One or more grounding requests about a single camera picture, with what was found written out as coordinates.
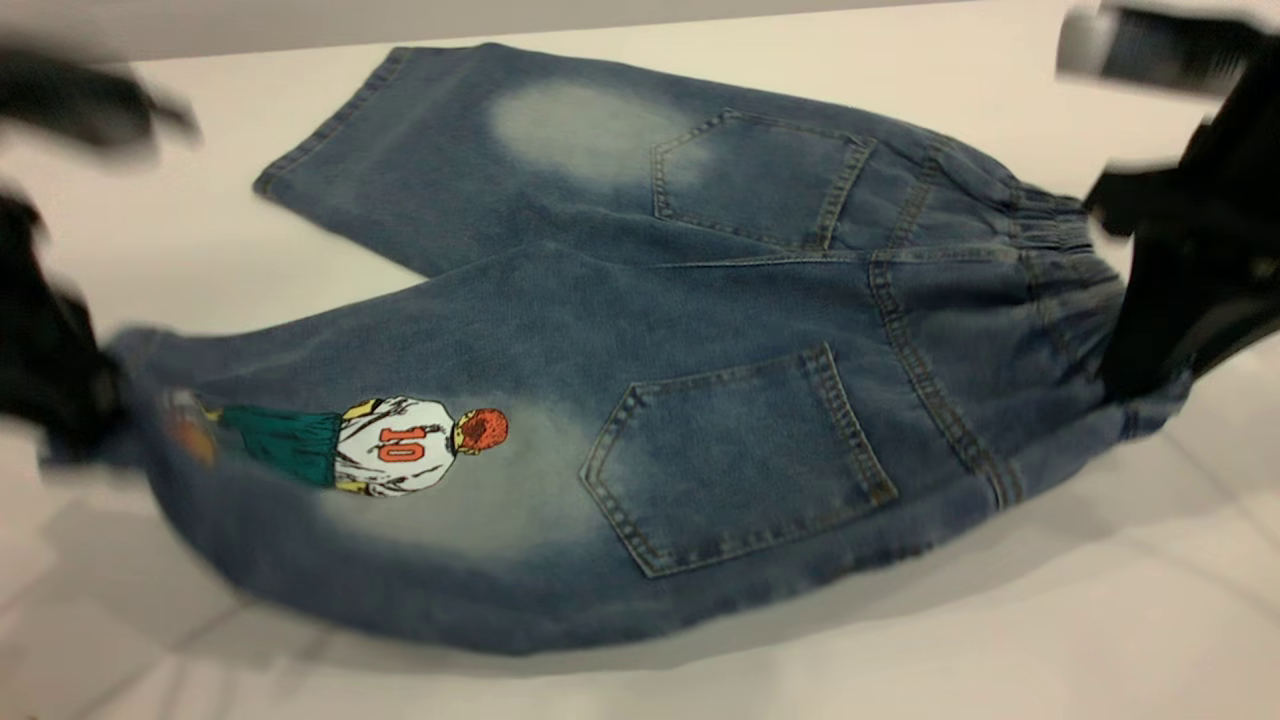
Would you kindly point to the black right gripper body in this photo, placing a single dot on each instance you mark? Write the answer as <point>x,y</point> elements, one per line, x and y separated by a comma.
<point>1200,250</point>

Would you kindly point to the blue denim shorts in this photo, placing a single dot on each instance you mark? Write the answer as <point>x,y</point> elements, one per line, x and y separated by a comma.
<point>620,320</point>

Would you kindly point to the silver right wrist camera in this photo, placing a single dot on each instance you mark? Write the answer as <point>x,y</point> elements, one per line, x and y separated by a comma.
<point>1150,48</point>

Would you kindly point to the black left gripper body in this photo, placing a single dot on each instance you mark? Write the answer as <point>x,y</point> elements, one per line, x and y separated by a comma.
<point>40,300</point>

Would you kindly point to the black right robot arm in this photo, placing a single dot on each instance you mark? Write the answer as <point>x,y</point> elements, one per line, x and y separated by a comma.
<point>1245,120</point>

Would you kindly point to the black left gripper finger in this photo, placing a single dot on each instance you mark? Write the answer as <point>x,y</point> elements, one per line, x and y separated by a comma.
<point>90,410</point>

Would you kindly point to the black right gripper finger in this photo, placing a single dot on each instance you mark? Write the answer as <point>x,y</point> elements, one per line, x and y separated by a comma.
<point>1140,350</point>

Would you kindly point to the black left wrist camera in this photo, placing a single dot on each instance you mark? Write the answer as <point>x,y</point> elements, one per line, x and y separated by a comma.
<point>80,100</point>

